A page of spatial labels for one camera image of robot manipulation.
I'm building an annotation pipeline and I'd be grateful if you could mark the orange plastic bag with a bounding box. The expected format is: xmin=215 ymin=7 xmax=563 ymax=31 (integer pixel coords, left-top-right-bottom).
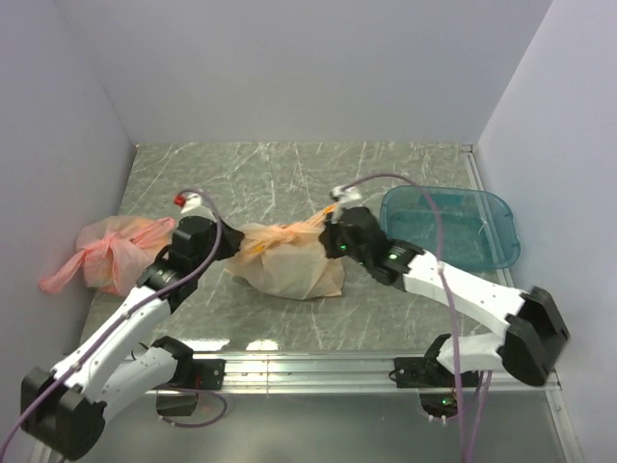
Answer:
xmin=225 ymin=205 xmax=345 ymax=301

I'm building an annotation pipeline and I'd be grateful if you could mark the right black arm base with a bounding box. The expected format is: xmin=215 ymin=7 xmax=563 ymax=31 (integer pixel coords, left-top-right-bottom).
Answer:
xmin=389 ymin=357 xmax=458 ymax=422

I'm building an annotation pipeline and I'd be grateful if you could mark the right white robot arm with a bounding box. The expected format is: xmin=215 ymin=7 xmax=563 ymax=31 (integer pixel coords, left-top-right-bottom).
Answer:
xmin=319 ymin=206 xmax=570 ymax=387

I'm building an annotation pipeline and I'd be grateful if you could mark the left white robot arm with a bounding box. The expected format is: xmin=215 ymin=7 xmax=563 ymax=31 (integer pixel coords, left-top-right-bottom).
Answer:
xmin=18 ymin=216 xmax=244 ymax=462

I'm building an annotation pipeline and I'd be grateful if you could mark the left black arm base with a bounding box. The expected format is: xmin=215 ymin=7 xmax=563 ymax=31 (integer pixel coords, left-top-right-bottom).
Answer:
xmin=155 ymin=359 xmax=228 ymax=424

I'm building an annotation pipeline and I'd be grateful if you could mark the pink plastic bag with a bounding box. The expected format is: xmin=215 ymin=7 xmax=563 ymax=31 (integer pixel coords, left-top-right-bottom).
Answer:
xmin=39 ymin=216 xmax=176 ymax=296

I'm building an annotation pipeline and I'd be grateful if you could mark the teal plastic tray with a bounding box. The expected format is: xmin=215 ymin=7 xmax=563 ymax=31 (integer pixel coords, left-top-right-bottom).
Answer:
xmin=379 ymin=185 xmax=521 ymax=272

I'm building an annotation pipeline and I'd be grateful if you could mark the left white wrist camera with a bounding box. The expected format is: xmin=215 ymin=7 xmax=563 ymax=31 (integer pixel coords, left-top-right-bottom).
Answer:
xmin=174 ymin=192 xmax=214 ymax=220

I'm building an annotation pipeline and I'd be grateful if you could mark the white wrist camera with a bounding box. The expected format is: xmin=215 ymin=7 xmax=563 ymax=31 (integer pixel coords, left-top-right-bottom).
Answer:
xmin=174 ymin=192 xmax=214 ymax=220
xmin=330 ymin=185 xmax=362 ymax=208

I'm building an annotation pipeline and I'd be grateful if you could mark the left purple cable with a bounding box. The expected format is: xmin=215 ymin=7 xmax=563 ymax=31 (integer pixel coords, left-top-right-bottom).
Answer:
xmin=0 ymin=186 xmax=228 ymax=454

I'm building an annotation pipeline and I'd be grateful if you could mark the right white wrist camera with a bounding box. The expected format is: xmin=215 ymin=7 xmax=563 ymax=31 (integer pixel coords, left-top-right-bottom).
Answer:
xmin=330 ymin=185 xmax=362 ymax=208

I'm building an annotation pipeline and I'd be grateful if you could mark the aluminium mounting rail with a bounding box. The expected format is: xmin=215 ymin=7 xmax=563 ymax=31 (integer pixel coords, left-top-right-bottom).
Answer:
xmin=52 ymin=350 xmax=563 ymax=396

